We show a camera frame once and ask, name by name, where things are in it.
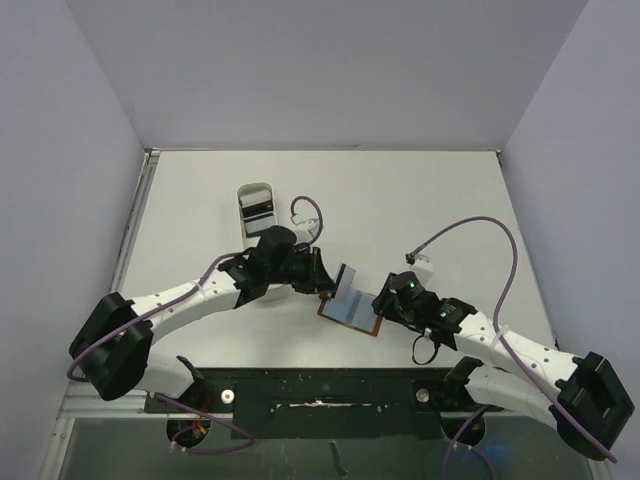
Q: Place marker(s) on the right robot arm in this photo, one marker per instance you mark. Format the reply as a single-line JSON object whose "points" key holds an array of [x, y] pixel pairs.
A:
{"points": [[582, 398]]}

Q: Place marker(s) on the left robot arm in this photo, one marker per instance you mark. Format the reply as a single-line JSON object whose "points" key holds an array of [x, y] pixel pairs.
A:
{"points": [[114, 348]]}

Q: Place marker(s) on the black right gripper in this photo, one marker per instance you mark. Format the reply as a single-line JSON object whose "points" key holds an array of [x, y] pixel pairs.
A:
{"points": [[382, 302]]}

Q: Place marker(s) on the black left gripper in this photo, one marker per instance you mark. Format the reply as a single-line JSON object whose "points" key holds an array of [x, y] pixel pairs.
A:
{"points": [[316, 279]]}

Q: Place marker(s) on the grey silver card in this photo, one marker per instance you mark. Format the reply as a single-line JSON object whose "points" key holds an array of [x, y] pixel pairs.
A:
{"points": [[343, 283]]}

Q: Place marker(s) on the grey card in tray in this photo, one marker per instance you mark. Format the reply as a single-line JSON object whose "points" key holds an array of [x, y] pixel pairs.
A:
{"points": [[256, 225]]}

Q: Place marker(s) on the white card stack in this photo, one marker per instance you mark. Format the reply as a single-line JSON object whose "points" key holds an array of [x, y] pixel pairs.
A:
{"points": [[256, 196]]}

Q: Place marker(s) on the brown leather card holder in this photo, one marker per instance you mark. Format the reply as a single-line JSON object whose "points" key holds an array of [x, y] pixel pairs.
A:
{"points": [[355, 312]]}

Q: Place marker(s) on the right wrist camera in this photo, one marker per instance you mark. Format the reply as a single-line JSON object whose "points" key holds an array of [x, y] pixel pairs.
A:
{"points": [[421, 266]]}

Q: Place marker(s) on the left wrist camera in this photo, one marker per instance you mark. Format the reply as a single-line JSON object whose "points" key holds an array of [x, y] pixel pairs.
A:
{"points": [[307, 230]]}

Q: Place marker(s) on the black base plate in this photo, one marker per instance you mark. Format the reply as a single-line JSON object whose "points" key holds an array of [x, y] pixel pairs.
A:
{"points": [[336, 403]]}

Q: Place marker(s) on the white oblong tray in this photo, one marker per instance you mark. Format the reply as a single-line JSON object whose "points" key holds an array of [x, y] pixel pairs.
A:
{"points": [[265, 244]]}

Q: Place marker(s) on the black card upper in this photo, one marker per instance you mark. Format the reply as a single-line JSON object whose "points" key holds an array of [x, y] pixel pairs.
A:
{"points": [[258, 209]]}

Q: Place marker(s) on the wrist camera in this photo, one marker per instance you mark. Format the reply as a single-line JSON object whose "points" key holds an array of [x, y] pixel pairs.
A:
{"points": [[307, 230], [421, 266]]}

